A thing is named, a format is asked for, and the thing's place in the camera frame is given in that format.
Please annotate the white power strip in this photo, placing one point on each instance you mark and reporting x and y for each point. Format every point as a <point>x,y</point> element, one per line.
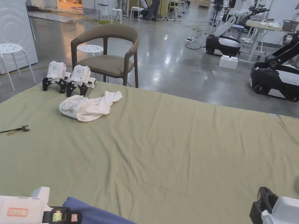
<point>190,39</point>

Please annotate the dark blue garment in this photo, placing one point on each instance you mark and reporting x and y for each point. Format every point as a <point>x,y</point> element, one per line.
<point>98,213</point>

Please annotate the brown wooden padded armchair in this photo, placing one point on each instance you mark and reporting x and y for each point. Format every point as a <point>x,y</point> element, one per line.
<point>109,66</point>

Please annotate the bed with pale green sheet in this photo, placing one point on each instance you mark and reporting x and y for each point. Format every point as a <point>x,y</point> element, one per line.
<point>163,144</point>

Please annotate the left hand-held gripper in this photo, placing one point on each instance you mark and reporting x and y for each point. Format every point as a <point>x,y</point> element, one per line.
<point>21,207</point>

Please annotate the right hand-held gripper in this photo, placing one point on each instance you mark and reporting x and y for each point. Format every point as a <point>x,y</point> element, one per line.
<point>283,211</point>

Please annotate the white crumpled cloth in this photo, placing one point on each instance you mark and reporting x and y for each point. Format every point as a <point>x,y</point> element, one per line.
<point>88,108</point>

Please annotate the black and white wheeled robot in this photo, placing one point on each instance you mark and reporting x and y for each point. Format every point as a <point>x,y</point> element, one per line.
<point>275,79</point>

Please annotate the white foam block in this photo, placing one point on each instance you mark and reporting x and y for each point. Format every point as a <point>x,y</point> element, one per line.
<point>228,62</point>

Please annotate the spare white hand-held gripper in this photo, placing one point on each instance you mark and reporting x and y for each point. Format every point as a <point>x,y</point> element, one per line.
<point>80,77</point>
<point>55,72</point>

